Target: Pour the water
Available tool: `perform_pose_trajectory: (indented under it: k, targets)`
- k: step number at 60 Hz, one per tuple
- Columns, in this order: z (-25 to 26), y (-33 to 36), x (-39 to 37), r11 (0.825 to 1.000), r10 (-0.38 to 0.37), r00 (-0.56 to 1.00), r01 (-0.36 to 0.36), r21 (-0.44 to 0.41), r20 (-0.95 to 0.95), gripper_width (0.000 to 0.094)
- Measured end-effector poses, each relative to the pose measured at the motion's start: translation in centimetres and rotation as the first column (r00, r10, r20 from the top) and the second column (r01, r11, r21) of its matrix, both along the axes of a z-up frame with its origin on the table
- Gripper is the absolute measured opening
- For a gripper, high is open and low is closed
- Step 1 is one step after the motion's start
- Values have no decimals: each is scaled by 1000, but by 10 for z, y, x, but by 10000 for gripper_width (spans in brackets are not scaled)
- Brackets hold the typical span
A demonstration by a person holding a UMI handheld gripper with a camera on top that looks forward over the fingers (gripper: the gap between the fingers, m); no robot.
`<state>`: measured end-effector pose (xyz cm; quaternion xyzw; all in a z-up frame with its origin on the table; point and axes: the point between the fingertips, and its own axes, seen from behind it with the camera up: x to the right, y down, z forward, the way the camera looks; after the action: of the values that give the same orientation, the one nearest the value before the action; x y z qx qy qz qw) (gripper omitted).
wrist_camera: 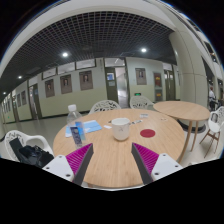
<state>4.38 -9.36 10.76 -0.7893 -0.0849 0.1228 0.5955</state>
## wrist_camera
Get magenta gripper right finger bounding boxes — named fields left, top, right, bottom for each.
left=131, top=143, right=182, bottom=185

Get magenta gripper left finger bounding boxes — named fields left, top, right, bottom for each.
left=43, top=143, right=93, bottom=186

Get clear plastic water bottle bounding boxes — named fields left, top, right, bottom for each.
left=67, top=104, right=86, bottom=149

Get red round coaster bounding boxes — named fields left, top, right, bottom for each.
left=140, top=129, right=155, bottom=138

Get round wooden table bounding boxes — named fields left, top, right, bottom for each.
left=52, top=108, right=186, bottom=190
left=153, top=101, right=210, bottom=161

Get black bag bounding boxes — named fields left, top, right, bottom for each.
left=9, top=138, right=54, bottom=168

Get pen on table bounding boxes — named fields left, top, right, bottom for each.
left=130, top=120, right=143, bottom=125

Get white ceramic mug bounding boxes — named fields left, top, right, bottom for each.
left=111, top=118, right=130, bottom=141

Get small white box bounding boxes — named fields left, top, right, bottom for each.
left=140, top=114, right=149, bottom=118

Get white chair with bag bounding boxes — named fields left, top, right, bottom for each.
left=4, top=130, right=54, bottom=163

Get white lattice chair right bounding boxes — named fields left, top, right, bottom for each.
left=130, top=96, right=154, bottom=110

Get white lattice chair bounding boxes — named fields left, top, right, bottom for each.
left=90, top=100, right=120, bottom=114
left=130, top=96, right=154, bottom=110

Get white lattice chair left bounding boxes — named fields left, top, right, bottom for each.
left=90, top=100, right=120, bottom=114

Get white chair wooden legs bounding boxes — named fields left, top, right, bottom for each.
left=201, top=106, right=224, bottom=156

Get person in background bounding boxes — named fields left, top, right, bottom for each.
left=209, top=86, right=216, bottom=111

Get open doorway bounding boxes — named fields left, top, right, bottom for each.
left=105, top=67, right=129, bottom=108

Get framed portrait on wall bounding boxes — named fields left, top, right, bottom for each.
left=45, top=79, right=55, bottom=97
left=60, top=75, right=72, bottom=94
left=79, top=70, right=93, bottom=90

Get framed portrait right wall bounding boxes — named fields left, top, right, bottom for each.
left=135, top=68, right=147, bottom=85

